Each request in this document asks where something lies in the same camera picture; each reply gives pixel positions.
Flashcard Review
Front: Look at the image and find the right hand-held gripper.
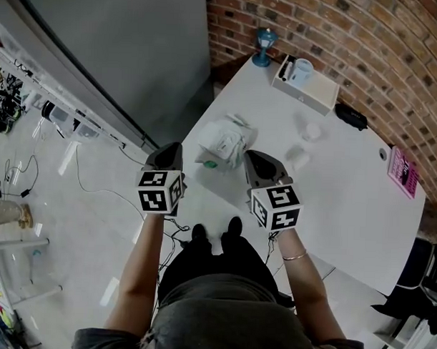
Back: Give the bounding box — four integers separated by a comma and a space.
241, 149, 307, 234

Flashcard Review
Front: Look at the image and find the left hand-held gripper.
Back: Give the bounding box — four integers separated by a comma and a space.
133, 141, 189, 217

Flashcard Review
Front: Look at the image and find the white product box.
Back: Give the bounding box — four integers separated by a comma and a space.
194, 113, 259, 172

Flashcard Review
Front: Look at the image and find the person's right forearm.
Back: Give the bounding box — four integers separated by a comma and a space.
268, 227, 350, 344

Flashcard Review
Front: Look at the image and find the person's left forearm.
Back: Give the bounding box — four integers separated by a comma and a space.
102, 212, 167, 339

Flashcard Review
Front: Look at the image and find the small white container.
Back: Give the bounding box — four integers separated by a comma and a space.
285, 144, 310, 171

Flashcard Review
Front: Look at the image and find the person's black shoe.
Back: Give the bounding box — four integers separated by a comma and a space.
190, 223, 207, 241
226, 215, 244, 237

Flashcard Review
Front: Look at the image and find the white drawer box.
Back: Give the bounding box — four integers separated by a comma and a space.
270, 54, 341, 118

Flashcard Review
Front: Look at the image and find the white table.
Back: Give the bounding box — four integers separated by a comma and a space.
177, 50, 433, 298

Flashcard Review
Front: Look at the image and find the black pouch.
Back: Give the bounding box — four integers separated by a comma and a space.
333, 102, 369, 132

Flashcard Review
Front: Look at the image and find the white shelf rack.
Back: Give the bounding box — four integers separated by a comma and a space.
0, 17, 134, 152

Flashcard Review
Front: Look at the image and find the blue lantern lamp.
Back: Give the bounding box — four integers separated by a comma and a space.
251, 27, 280, 69

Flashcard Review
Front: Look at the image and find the pink book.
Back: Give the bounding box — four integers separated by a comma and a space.
386, 145, 423, 200

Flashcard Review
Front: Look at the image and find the person's grey shirt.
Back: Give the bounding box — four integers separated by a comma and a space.
74, 267, 370, 349

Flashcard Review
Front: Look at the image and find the black chair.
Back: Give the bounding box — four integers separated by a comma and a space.
370, 235, 437, 336

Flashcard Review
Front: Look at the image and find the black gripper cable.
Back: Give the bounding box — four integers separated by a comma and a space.
157, 217, 192, 277

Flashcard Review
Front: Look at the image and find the white floor cable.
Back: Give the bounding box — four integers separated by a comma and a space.
72, 143, 151, 226

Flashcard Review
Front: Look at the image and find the thin gold bracelet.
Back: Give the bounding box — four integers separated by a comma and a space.
281, 247, 308, 262

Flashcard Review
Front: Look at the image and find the black cable with adapter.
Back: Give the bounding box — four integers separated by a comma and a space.
2, 154, 40, 200

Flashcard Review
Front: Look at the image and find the white metal table frame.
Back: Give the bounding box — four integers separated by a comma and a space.
0, 233, 65, 308

